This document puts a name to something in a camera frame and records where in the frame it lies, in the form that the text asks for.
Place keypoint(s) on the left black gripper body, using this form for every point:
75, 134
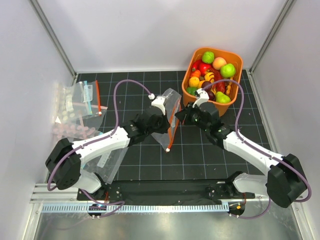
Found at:
160, 127

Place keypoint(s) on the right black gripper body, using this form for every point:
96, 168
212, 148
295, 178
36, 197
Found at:
193, 117

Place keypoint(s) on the orange zipper clear bag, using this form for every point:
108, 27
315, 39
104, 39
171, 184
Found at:
172, 105

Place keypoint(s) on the green apple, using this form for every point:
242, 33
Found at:
208, 57
228, 70

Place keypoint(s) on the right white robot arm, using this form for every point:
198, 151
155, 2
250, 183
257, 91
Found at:
282, 178

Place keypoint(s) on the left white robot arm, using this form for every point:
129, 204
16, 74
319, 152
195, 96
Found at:
66, 160

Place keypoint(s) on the green apple top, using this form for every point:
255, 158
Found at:
208, 57

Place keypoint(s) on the clear bag white label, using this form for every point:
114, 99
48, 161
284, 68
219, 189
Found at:
106, 165

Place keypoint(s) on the dark red plum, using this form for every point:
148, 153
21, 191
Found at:
211, 96

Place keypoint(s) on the green pear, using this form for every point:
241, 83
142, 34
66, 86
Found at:
222, 98

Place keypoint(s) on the green bell pepper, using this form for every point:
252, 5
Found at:
191, 90

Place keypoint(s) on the red chili pepper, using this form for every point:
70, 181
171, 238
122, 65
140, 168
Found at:
220, 86

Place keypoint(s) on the dark purple plum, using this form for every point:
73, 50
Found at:
207, 86

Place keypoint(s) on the yellow orange fruit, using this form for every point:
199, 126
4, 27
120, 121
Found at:
193, 82

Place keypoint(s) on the small orange pumpkin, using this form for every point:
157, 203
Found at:
195, 73

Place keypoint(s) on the orange plastic basket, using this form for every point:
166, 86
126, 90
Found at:
230, 57

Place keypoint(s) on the peach fruit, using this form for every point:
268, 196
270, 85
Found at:
218, 63

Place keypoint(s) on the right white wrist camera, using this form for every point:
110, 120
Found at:
201, 97

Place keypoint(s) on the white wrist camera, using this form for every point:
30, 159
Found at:
158, 102
201, 97

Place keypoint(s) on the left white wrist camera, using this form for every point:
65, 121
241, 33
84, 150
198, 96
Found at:
158, 102

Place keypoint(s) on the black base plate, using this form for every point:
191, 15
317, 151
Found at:
168, 192

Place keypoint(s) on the slotted cable duct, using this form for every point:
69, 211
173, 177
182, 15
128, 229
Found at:
90, 208

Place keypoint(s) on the left aluminium frame post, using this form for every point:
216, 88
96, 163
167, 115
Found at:
52, 35

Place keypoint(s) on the aluminium frame post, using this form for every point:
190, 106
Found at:
284, 12
52, 35

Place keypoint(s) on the aluminium front rail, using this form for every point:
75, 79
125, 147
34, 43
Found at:
41, 194

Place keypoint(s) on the right aluminium frame post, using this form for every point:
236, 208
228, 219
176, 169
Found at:
284, 12

